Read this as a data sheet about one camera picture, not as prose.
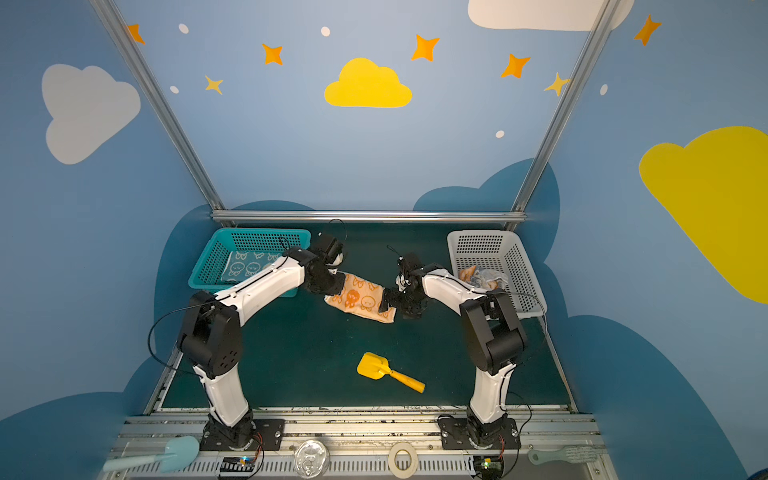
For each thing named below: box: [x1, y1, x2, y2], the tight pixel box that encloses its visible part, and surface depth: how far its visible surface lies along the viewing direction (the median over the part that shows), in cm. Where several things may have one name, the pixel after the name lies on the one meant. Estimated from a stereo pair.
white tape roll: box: [388, 442, 419, 479], surface depth 72 cm
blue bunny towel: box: [221, 250, 285, 281], surface depth 110 cm
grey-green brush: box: [527, 445, 606, 466], surface depth 73 cm
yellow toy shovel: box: [357, 352, 426, 393], surface depth 86 cm
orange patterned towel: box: [324, 271, 397, 323], surface depth 98 cm
